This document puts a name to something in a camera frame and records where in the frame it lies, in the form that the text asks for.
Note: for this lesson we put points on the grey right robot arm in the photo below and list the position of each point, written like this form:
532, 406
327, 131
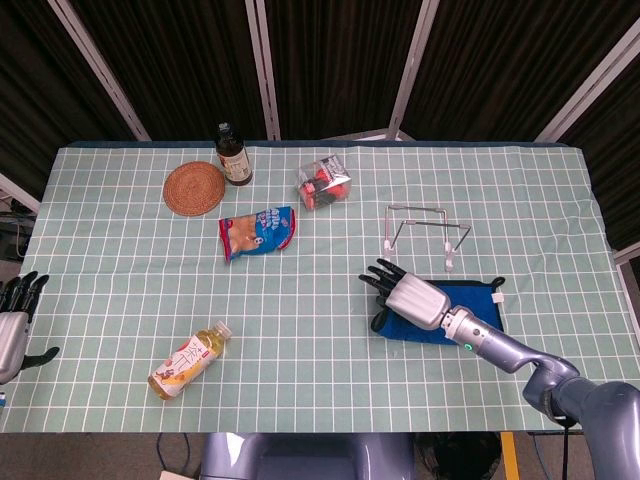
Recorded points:
500, 345

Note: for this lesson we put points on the green checked tablecloth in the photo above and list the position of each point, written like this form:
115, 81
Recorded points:
320, 300

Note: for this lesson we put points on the round woven rattan coaster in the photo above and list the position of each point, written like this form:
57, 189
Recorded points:
193, 189

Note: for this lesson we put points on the blue and grey towel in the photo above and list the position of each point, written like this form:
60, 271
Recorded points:
415, 335

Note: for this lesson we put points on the blue red snack bag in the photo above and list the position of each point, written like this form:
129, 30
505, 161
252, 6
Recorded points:
255, 232

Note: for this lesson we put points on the clear box with orange clips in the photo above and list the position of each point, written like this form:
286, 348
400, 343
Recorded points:
325, 182

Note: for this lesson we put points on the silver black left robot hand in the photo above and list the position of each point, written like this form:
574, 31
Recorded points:
12, 335

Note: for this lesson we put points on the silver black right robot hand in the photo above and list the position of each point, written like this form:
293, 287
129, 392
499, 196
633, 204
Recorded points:
417, 300

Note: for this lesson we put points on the grey robot torso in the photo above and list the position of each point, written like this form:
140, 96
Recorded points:
305, 457

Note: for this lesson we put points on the white partition frame post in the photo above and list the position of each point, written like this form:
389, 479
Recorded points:
263, 70
585, 85
412, 70
100, 70

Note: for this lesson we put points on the dark glass bottle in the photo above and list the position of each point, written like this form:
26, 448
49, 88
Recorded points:
235, 165

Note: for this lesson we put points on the yellow tea plastic bottle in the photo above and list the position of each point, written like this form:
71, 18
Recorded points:
185, 365

